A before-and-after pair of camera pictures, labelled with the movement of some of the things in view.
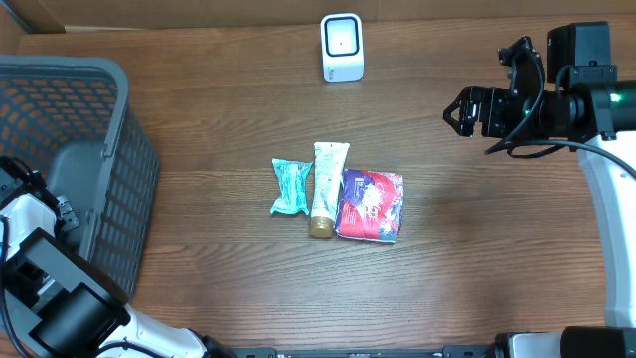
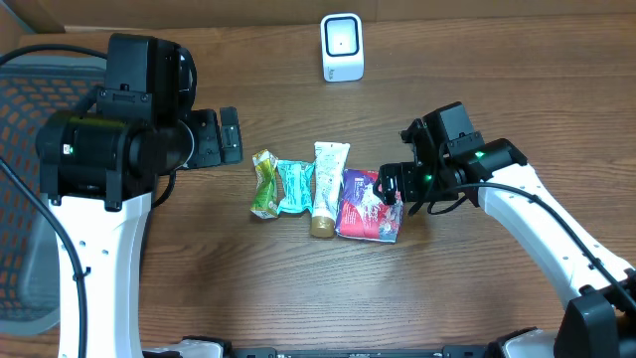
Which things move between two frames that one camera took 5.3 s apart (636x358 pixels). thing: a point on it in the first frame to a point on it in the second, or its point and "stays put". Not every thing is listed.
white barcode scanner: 342,47 stays put
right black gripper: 493,101 to 409,174
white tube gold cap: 329,160 stays put
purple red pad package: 370,205 stays put
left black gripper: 73,221 to 207,122
